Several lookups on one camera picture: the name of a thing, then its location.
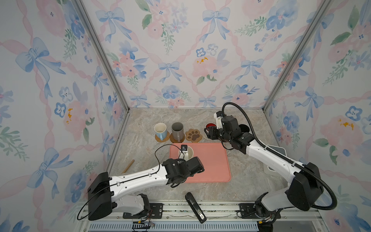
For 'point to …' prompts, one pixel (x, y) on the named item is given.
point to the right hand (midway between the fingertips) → (207, 128)
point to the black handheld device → (195, 208)
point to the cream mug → (186, 154)
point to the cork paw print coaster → (193, 135)
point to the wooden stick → (130, 164)
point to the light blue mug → (161, 130)
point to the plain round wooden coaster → (175, 141)
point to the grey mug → (178, 131)
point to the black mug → (244, 128)
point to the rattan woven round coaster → (157, 138)
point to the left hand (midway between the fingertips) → (189, 165)
